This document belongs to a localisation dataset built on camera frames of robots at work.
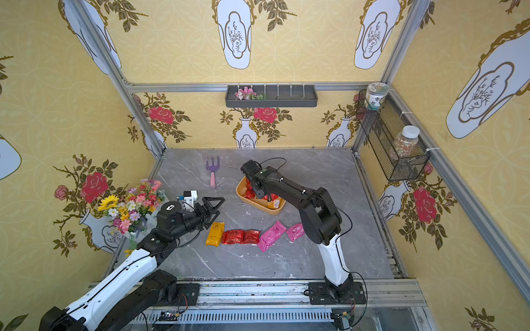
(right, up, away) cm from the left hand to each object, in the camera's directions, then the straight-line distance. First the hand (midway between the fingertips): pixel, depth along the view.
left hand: (217, 203), depth 78 cm
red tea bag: (+4, -15, +8) cm, 18 cm away
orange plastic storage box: (+15, -3, +14) cm, 21 cm away
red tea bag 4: (+23, -2, +16) cm, 28 cm away
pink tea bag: (+20, -15, +8) cm, 26 cm away
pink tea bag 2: (+31, -14, +10) cm, 35 cm away
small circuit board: (-16, -39, -5) cm, 43 cm away
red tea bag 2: (+12, -15, +7) cm, 21 cm away
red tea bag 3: (+11, +1, +20) cm, 23 cm away
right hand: (+22, +6, +19) cm, 29 cm away
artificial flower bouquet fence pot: (-33, -4, 0) cm, 33 cm away
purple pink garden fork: (-11, +13, +36) cm, 40 cm away
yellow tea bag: (-3, -15, +7) cm, 17 cm away
